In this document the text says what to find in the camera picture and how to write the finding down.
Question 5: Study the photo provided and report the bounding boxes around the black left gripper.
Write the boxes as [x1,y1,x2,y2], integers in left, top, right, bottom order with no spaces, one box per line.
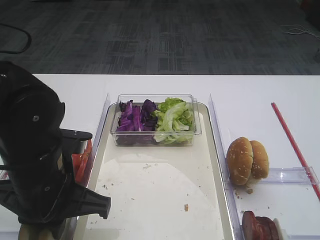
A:
[17,184,111,240]

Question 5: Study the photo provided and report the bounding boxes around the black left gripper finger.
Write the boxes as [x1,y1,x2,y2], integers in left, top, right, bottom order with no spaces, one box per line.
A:
[61,128,93,155]

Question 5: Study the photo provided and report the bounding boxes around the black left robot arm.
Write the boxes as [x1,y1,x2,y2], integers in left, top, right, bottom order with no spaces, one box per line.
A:
[0,61,111,240]

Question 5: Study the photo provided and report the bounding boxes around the middle tomato slice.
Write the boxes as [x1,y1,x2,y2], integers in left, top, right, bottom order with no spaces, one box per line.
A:
[71,140,92,184]

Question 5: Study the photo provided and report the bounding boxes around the green lettuce leaves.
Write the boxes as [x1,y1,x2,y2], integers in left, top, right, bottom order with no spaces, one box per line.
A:
[153,97,194,145]

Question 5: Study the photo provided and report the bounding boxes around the front meat patty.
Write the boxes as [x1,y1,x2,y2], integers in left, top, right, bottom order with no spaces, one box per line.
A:
[242,211,260,240]

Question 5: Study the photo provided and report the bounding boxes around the meat patty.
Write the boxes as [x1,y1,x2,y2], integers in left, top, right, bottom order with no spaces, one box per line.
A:
[242,211,260,240]
[255,216,280,240]

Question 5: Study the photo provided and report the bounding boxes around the rear meat patty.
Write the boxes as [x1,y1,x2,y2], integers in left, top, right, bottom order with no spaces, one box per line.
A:
[255,216,280,240]

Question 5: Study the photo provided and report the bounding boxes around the shredded purple cabbage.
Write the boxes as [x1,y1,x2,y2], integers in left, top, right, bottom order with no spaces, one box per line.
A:
[116,99,158,132]

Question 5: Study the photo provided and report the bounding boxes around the clear plastic salad container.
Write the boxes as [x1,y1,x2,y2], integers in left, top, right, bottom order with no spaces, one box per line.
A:
[110,94,202,147]

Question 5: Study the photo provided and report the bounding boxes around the metal baking tray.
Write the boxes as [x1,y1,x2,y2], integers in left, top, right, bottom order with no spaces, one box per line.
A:
[74,103,234,240]

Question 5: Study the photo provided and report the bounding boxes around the right clear long divider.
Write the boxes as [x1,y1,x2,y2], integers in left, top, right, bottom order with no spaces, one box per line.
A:
[208,94,244,240]

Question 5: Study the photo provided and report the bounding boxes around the front sesame bun top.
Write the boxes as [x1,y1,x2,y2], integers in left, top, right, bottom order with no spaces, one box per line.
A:
[226,137,254,186]

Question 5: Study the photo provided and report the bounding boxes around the sesame bun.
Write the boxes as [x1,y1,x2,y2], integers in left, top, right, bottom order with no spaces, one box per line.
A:
[226,137,254,186]
[250,140,270,180]

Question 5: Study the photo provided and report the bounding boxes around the rear sesame bun top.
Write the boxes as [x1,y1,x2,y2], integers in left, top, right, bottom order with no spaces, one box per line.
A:
[250,140,270,180]

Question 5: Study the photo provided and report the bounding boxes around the white patty stopper block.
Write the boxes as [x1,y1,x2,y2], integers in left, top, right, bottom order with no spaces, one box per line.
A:
[272,218,286,240]

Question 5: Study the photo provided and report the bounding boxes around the right red strip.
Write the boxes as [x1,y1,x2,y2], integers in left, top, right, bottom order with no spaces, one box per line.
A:
[270,102,320,199]

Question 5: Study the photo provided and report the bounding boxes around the black cable on floor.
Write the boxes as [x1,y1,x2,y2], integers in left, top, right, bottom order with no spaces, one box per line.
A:
[0,22,33,55]

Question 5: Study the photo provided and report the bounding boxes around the upper right clear rail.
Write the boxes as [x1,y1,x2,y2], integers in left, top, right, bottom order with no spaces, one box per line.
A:
[259,167,320,186]

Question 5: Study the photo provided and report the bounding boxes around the white cable on floor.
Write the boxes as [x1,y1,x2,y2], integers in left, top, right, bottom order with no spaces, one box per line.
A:
[279,24,320,39]

